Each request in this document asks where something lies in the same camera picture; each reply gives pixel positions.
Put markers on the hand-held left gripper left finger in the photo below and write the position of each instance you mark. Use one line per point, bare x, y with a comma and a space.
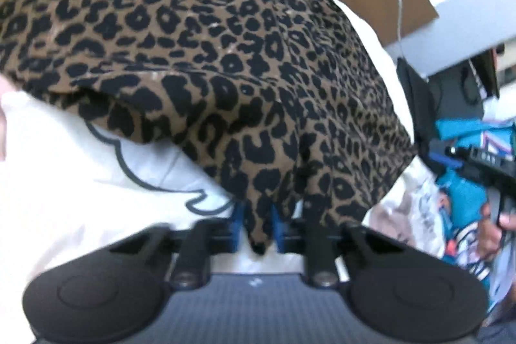
236, 225

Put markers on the grey laptop bag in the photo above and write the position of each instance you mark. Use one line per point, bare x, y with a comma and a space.
451, 86

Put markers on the leopard print garment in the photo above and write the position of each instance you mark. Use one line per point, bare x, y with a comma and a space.
201, 45

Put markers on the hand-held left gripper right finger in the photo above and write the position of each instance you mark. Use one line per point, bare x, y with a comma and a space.
278, 231

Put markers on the black folded garment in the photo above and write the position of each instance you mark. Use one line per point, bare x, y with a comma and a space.
419, 98

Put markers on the person's right hand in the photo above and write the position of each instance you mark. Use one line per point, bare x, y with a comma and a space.
490, 235

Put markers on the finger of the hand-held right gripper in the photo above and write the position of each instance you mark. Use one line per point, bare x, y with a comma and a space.
441, 154

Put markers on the bear print bed sheet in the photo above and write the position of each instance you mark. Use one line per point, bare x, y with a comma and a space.
60, 166

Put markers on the teal printed blanket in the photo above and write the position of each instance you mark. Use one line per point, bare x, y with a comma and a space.
463, 191

